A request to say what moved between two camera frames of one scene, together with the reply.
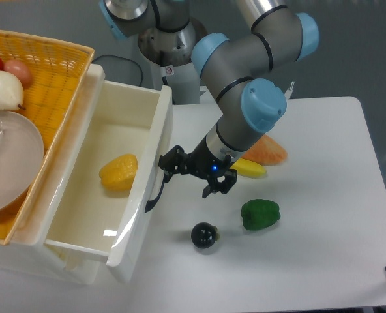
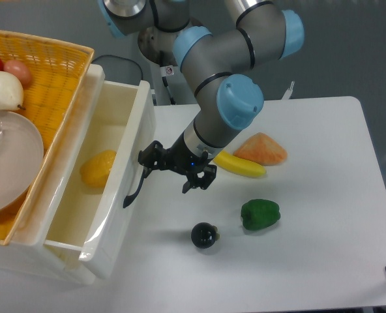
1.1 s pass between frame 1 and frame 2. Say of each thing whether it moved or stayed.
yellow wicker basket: stayed
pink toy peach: stayed
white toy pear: stayed
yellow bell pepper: moved
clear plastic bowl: stayed
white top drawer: moved
